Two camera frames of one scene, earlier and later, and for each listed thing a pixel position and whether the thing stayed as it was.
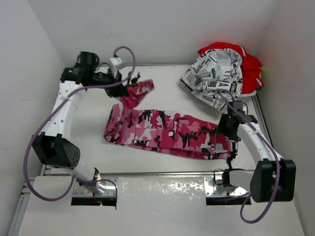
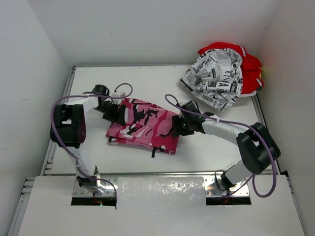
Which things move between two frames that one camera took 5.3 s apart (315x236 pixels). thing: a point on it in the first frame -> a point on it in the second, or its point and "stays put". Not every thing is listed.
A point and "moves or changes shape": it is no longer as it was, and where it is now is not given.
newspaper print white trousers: (215, 70) stays put
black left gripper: (116, 91) -> (114, 117)
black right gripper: (222, 129) -> (177, 129)
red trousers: (252, 77) stays put
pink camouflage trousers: (171, 134) moves or changes shape
